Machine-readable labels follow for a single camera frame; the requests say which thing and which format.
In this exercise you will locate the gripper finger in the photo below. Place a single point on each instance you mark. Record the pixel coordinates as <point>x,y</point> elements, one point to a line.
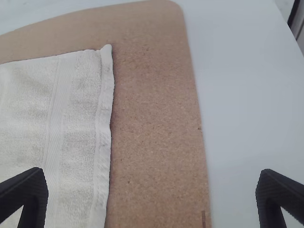
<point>269,190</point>
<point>33,190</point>

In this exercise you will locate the pale towel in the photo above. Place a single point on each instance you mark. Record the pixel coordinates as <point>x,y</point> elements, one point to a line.
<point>54,118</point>

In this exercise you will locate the cork mat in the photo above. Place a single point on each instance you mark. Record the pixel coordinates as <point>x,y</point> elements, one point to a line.
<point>154,118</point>

